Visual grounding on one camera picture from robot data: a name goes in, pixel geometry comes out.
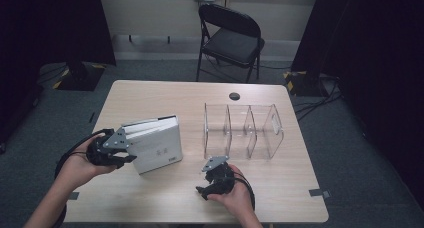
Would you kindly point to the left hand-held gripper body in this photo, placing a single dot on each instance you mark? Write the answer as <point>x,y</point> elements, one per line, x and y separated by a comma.
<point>116,141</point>

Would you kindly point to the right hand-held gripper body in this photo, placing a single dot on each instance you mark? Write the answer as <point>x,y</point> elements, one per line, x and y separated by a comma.
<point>215,163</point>

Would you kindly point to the white book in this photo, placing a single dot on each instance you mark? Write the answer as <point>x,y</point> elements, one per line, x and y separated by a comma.
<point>156,148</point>

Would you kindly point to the clear acrylic book rack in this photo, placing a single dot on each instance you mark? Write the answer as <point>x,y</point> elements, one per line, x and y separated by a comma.
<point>266,138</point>

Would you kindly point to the person's right hand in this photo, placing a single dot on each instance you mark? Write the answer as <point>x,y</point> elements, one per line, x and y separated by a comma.
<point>238,201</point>

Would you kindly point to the person's left hand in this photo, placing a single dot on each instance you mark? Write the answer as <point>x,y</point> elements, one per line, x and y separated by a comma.
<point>75,169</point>

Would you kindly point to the black table grommet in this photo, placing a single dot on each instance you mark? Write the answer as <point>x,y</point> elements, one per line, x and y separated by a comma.
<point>234,96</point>

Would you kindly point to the black stand base yellow tape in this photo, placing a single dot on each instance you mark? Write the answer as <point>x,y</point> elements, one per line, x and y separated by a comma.
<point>305,84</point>
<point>80,76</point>

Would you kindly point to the black folding chair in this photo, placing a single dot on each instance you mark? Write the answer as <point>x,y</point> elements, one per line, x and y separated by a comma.
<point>233,44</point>

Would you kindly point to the black curtain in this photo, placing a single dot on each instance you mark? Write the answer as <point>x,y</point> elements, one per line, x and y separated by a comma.
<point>373,54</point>

